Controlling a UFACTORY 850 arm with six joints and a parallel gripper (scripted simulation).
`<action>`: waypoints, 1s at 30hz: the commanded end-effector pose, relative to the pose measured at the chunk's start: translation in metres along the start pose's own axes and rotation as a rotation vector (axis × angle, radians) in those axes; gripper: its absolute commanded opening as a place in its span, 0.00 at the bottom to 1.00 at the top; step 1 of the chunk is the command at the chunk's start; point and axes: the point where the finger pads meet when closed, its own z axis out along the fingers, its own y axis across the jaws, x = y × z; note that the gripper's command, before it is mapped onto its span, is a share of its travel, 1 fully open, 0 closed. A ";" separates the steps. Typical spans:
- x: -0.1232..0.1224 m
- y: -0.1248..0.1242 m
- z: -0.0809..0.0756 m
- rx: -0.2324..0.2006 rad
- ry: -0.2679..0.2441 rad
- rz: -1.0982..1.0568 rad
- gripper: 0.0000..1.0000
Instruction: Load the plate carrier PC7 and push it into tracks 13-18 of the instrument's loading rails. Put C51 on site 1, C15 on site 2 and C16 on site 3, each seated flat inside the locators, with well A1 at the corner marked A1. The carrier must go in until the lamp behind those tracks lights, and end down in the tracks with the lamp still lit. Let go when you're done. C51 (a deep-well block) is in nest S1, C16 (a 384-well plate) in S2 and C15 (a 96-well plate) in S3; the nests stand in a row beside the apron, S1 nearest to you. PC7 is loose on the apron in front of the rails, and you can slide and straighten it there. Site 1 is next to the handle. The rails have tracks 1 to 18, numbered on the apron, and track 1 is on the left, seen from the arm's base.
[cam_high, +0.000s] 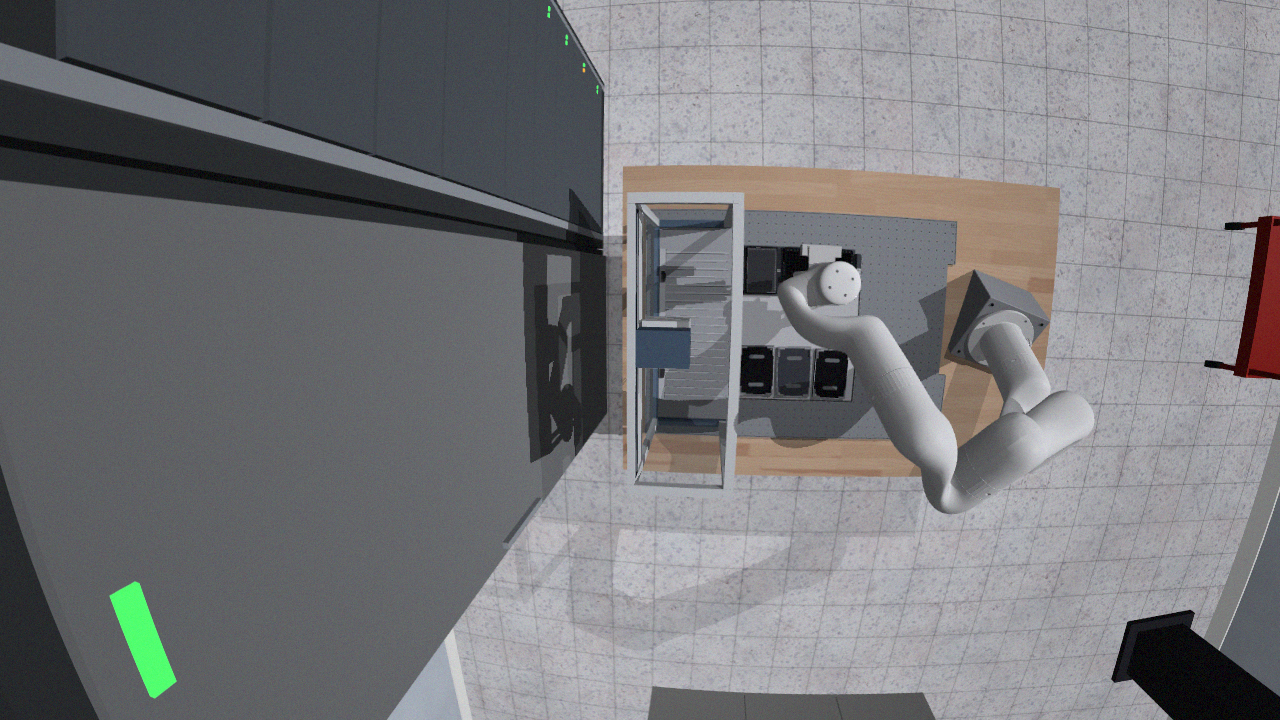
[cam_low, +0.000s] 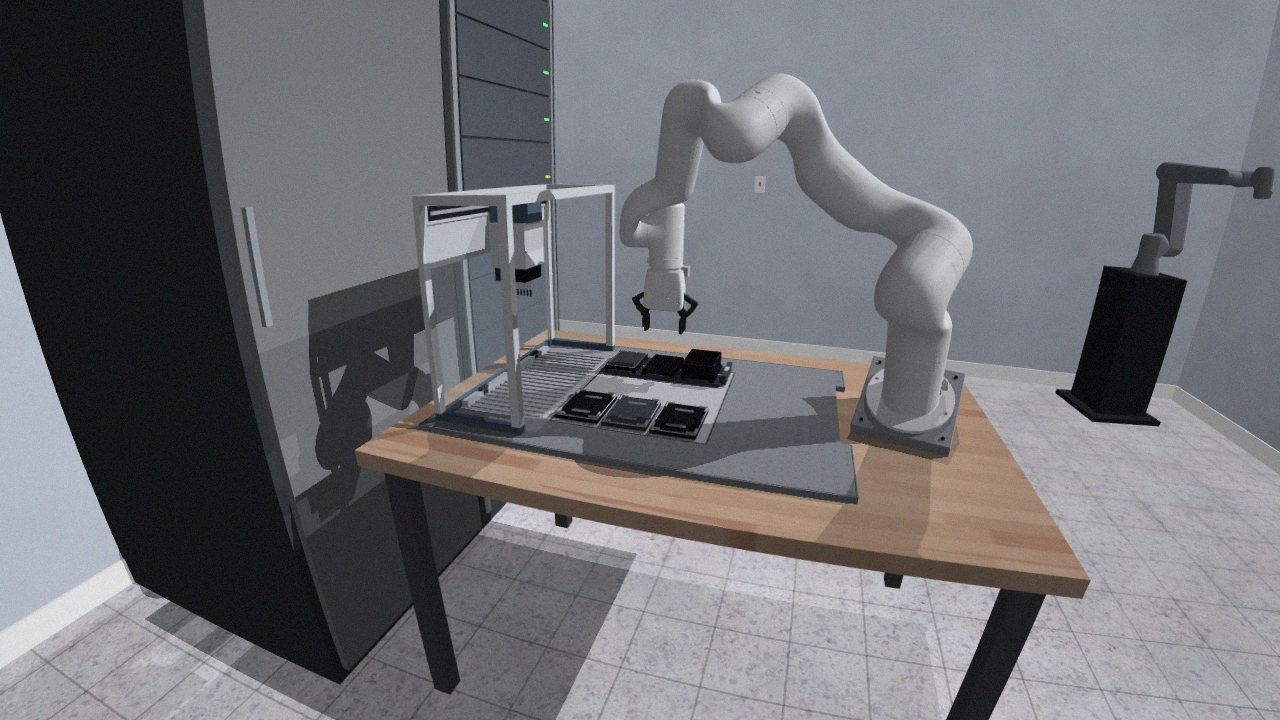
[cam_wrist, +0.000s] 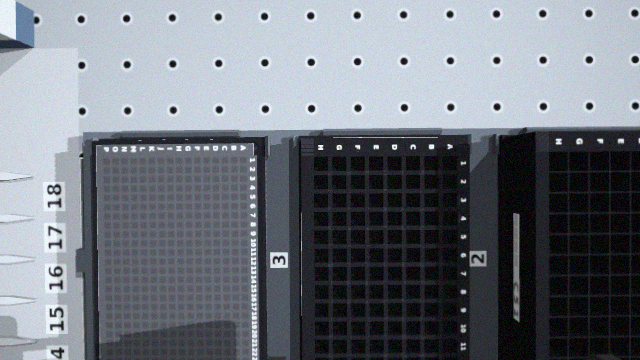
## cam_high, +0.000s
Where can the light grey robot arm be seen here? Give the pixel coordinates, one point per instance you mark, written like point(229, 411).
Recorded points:
point(1012, 446)

